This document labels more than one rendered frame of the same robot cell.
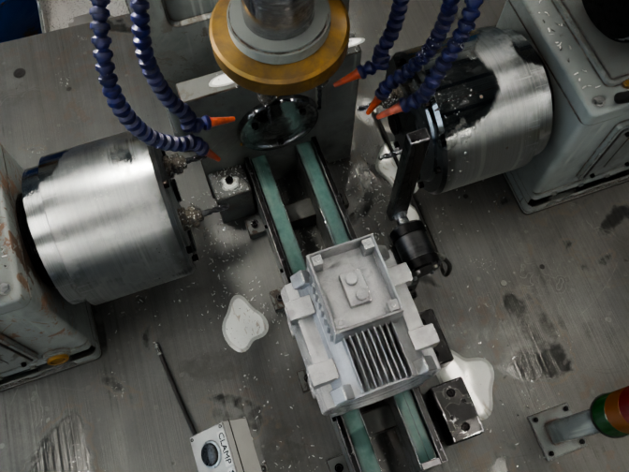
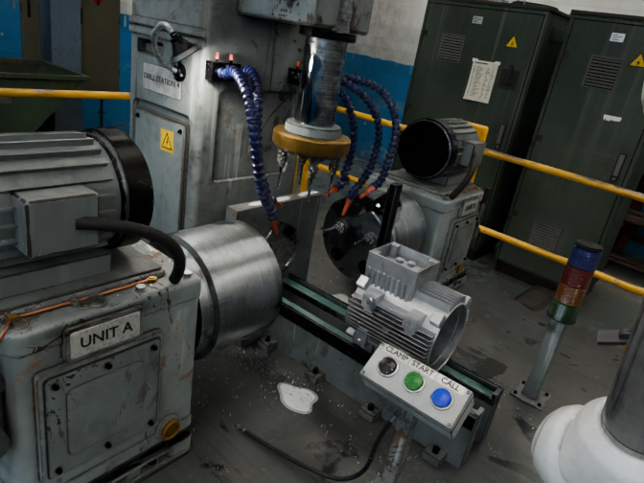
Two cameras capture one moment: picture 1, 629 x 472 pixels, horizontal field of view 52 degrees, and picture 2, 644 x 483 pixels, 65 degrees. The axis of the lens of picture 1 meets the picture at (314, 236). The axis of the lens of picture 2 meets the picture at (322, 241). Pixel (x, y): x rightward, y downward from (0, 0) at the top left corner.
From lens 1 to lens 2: 0.91 m
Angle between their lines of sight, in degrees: 50
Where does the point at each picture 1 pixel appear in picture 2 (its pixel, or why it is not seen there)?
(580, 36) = (416, 184)
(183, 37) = (216, 193)
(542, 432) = (524, 397)
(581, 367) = (511, 364)
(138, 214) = (252, 245)
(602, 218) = not seen: hidden behind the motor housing
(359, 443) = not seen: hidden behind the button
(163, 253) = (271, 276)
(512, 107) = (409, 206)
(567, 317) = (482, 346)
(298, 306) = (373, 292)
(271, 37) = (321, 126)
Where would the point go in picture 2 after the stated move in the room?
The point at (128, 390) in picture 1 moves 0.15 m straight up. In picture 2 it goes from (231, 466) to (240, 401)
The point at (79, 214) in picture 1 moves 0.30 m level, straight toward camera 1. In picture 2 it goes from (214, 244) to (369, 289)
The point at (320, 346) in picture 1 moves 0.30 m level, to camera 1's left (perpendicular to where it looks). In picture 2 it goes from (401, 309) to (265, 332)
